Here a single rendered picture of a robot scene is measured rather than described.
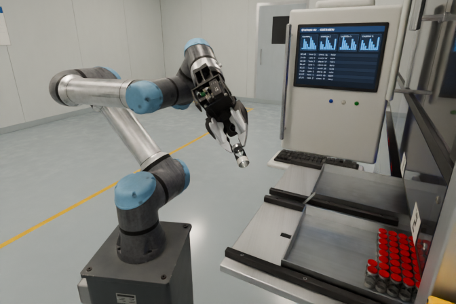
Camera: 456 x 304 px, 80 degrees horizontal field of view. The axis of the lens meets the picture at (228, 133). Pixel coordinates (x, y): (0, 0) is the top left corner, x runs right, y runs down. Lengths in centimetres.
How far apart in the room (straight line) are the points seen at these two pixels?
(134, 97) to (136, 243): 43
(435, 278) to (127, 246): 72
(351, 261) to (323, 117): 88
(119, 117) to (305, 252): 69
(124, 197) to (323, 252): 55
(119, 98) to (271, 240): 55
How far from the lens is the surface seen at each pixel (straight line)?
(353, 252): 84
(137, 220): 85
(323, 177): 118
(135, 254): 90
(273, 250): 79
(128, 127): 96
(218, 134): 55
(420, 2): 91
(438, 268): 58
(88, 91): 83
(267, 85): 643
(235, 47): 669
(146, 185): 82
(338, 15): 148
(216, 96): 55
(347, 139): 154
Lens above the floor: 140
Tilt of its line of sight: 19 degrees down
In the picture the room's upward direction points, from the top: straight up
